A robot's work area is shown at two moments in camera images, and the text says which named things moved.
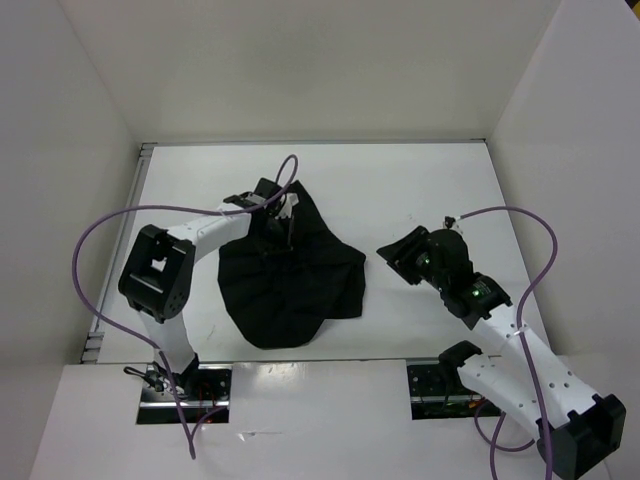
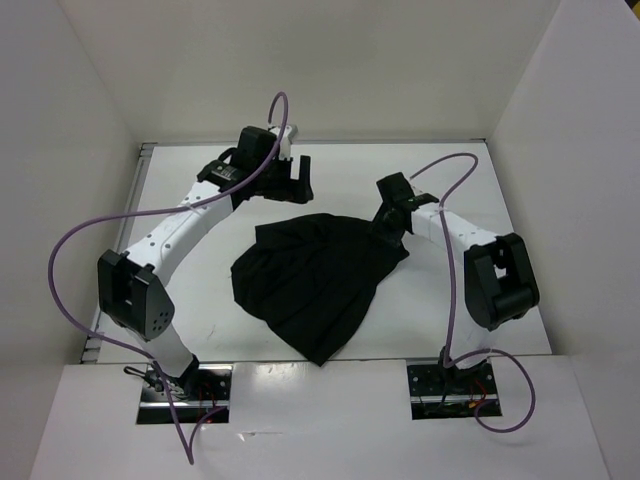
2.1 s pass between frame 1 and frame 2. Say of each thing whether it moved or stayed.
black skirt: moved
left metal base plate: stayed
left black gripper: moved
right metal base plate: stayed
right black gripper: moved
